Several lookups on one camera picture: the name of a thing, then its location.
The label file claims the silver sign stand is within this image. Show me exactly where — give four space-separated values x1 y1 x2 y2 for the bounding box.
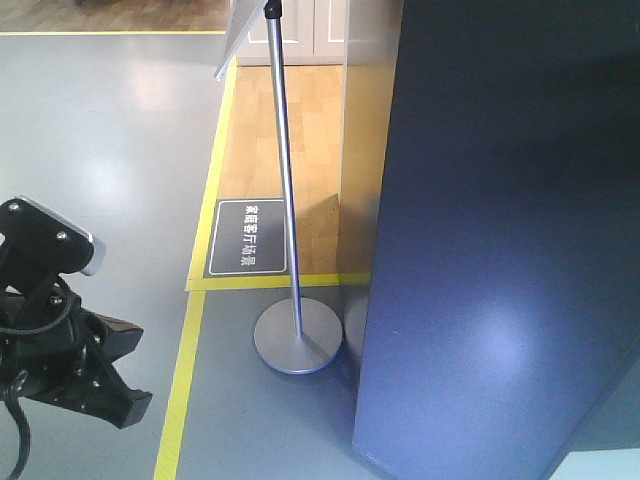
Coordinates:
215 0 343 375

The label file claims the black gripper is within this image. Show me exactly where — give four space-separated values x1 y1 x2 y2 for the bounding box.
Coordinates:
1 278 153 429

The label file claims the white cabinet background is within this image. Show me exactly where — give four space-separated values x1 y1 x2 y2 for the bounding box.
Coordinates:
235 0 401 67

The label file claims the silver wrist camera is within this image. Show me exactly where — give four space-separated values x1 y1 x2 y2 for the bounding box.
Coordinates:
1 196 106 276

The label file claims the black camera cable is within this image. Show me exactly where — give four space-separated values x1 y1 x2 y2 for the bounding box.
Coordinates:
0 279 76 480

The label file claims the dark floor label sign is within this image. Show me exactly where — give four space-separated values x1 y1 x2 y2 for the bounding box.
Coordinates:
205 198 287 277

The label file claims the dark grey fridge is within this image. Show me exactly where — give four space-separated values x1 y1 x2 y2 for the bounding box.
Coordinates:
353 1 639 479

